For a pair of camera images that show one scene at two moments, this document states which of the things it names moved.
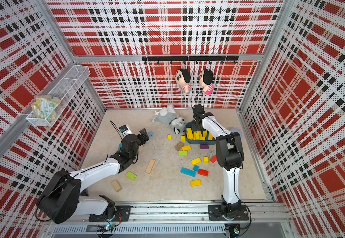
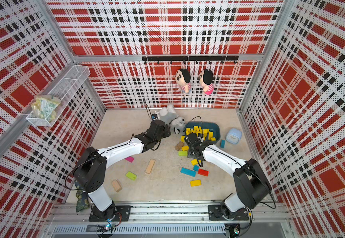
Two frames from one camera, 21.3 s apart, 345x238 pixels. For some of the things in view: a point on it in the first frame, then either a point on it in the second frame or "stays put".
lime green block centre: x=183 y=153 stays put
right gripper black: x=194 y=126 → x=190 y=153
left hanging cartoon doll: x=182 y=78 stays put
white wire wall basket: x=66 y=89 stays put
